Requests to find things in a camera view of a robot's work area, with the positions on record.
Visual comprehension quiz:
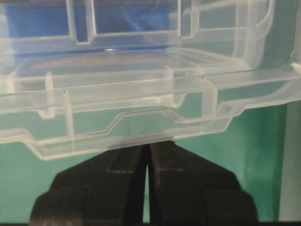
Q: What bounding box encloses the clear plastic box lid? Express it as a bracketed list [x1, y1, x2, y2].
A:
[0, 48, 301, 161]

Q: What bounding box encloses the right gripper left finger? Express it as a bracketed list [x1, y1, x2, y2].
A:
[30, 145, 149, 226]

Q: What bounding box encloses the clear plastic storage box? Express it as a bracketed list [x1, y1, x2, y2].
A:
[0, 0, 297, 71]

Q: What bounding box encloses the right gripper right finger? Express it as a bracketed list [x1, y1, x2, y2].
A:
[148, 141, 259, 226]

